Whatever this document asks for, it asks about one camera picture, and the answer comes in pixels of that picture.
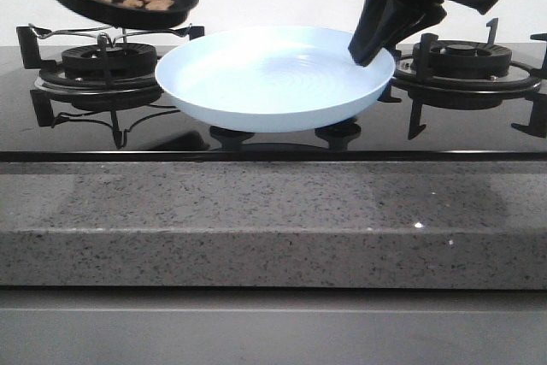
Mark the light blue plate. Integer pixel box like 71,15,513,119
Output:
155,26,396,132

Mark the right black pan support grate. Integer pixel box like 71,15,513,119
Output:
391,18,546,106

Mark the right black gas burner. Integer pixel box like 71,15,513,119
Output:
427,40,512,79

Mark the silver wire pan reducer ring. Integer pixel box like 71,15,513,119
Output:
28,22,194,48

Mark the left black gas burner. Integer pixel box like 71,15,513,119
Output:
61,43,157,80

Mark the black pan support grate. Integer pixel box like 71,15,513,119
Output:
16,24,205,94
391,18,546,106

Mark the black glass gas cooktop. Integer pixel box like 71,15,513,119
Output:
1,46,546,162

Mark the left black pan support grate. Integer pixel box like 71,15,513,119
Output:
16,24,205,94

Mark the black gas burner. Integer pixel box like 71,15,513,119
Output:
61,43,157,80
427,40,512,79

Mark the grey cabinet front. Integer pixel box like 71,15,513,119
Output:
1,287,546,364

